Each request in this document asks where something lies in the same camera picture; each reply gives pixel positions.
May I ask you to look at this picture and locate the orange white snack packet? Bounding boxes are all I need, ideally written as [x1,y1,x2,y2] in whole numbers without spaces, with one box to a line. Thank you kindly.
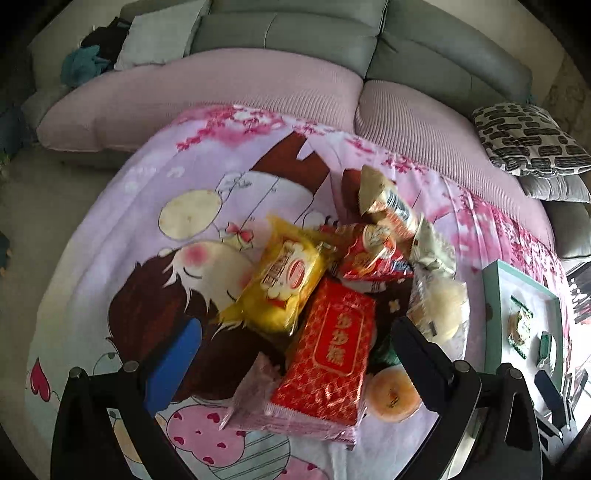
[358,165,426,241]

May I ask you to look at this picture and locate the grey sofa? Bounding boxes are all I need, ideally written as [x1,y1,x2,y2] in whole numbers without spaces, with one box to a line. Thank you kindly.
[21,0,591,259]

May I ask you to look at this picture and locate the cream snack packet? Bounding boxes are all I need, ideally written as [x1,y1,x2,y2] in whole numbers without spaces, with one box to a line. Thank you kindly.
[409,217,458,278]

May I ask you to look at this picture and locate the clear packet with white bun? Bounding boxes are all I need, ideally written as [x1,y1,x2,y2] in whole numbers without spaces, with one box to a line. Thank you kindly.
[406,272,469,344]

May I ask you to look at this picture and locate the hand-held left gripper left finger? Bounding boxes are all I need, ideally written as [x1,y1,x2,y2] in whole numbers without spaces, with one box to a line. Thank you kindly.
[50,320,205,480]

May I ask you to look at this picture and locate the large red patterned packet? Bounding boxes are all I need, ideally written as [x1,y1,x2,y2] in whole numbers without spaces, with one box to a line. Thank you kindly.
[265,277,377,446]

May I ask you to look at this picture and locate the small green candy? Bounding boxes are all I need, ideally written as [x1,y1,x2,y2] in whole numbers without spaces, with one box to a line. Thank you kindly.
[536,331,557,370]

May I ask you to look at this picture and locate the pink printed blanket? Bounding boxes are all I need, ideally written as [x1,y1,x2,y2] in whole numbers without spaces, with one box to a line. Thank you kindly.
[25,104,583,480]

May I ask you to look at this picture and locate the dark grey pillow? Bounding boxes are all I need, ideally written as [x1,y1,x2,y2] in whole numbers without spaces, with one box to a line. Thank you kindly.
[519,173,591,204]

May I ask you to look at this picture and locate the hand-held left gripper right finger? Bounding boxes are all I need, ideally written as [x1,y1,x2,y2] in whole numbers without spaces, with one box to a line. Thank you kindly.
[390,316,544,480]

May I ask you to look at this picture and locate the small green-edged white packet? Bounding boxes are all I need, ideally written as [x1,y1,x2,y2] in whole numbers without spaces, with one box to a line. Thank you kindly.
[505,298,536,361]

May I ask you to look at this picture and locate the black white patterned pillow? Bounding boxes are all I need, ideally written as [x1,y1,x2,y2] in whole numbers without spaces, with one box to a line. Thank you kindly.
[471,102,591,178]

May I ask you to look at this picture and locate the green snack packet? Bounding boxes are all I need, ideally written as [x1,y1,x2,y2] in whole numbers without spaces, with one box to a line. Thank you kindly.
[369,337,402,370]

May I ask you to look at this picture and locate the red white snack packet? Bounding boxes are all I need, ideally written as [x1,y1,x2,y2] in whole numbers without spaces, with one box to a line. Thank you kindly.
[318,222,414,282]

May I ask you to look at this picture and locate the clear packet with orange cake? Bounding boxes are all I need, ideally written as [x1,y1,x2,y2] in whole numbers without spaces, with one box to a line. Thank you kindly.
[369,367,423,423]

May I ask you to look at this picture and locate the yellow snack packet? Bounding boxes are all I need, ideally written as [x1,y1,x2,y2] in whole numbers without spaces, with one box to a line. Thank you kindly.
[219,215,340,337]

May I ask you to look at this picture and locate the teal cloth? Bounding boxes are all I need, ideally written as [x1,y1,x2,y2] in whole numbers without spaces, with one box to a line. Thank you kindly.
[62,45,114,88]

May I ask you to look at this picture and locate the teal box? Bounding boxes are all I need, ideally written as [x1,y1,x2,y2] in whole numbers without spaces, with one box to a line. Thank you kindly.
[482,259,575,416]

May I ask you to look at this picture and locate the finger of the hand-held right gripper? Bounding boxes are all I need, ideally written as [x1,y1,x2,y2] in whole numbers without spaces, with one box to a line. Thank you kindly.
[534,369,568,430]

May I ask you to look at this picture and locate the light grey pillow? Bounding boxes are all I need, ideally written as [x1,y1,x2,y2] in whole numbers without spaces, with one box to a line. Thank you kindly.
[113,0,213,71]

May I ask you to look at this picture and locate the pink sofa seat cover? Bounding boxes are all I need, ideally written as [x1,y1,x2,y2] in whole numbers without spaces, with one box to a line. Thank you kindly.
[37,48,555,245]

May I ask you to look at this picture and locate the dark cloth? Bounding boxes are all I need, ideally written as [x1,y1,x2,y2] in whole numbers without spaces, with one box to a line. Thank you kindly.
[81,18,132,61]

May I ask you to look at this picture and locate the pink snack packet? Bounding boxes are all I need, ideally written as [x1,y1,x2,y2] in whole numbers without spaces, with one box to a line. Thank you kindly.
[219,353,358,450]

